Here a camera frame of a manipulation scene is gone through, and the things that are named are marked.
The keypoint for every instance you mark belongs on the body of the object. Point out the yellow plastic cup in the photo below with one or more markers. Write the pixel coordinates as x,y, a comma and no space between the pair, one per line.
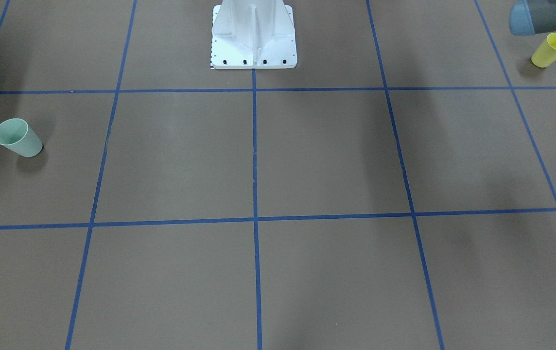
545,54

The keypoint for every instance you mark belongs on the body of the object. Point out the white pedestal column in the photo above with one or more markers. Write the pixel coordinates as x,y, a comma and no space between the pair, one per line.
253,34

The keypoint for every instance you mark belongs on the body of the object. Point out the green plastic cup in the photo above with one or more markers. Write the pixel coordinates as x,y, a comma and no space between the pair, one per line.
17,136

